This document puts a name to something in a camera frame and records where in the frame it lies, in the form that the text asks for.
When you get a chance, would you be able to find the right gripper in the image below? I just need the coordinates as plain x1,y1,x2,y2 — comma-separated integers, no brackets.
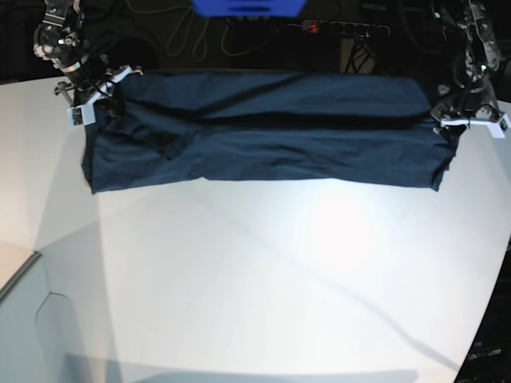
53,61,143,116

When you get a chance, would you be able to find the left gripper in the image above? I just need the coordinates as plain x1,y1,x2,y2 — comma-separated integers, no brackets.
430,85,508,137

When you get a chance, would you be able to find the dark blue t-shirt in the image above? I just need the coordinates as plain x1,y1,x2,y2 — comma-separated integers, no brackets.
81,71,460,193

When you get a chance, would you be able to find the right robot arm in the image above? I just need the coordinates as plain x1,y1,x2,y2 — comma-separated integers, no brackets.
33,1,144,127

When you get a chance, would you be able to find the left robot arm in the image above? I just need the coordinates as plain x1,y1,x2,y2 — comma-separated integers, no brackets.
431,1,510,139

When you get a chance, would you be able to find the blue plastic bin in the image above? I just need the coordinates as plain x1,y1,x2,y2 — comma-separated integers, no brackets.
192,0,307,18

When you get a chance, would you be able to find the black power strip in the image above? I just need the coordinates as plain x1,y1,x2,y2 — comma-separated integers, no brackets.
300,20,391,38

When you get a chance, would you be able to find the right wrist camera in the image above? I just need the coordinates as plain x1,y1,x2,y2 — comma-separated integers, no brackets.
67,104,96,127

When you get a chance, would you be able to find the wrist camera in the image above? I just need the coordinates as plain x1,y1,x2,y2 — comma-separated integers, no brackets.
488,113,510,140
67,104,96,127

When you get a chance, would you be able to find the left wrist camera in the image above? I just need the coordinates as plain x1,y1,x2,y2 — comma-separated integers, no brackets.
488,113,510,140

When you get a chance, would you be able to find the light coiled cable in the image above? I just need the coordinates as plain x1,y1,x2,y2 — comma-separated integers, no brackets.
119,0,276,57

